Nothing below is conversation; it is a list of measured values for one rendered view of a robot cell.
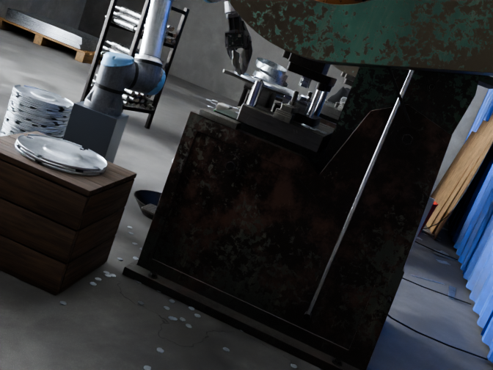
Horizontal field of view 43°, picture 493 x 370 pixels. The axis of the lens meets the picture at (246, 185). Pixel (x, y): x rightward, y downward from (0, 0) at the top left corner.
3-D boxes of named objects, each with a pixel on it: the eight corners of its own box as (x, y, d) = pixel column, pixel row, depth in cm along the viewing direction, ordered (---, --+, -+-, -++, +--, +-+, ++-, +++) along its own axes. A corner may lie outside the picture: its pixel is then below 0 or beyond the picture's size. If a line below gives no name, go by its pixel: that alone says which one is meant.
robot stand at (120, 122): (41, 208, 254) (73, 103, 244) (57, 198, 272) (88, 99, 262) (83, 224, 254) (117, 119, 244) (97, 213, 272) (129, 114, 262)
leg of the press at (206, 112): (122, 274, 223) (207, 27, 203) (135, 266, 234) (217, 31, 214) (366, 390, 206) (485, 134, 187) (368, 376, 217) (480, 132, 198)
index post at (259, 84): (246, 104, 217) (256, 78, 215) (249, 104, 220) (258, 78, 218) (254, 107, 217) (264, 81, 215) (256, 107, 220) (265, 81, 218)
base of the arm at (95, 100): (78, 103, 246) (86, 79, 244) (90, 100, 260) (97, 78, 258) (114, 117, 246) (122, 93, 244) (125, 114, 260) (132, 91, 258)
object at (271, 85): (259, 85, 214) (260, 83, 214) (220, 66, 237) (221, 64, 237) (321, 106, 231) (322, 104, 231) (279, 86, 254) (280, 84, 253)
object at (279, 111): (272, 117, 209) (283, 87, 207) (282, 115, 225) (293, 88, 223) (289, 123, 208) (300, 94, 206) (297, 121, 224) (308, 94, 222)
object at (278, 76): (221, 146, 530) (254, 56, 513) (226, 139, 574) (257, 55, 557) (266, 163, 531) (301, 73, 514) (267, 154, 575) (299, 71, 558)
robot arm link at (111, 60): (90, 78, 252) (100, 45, 249) (119, 86, 260) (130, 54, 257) (102, 86, 243) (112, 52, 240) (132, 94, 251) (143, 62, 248)
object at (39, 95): (47, 106, 290) (48, 105, 290) (0, 84, 299) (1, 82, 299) (85, 109, 317) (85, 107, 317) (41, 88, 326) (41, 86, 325)
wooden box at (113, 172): (-58, 244, 196) (-29, 139, 188) (10, 219, 233) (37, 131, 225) (56, 296, 191) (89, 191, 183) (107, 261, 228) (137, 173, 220)
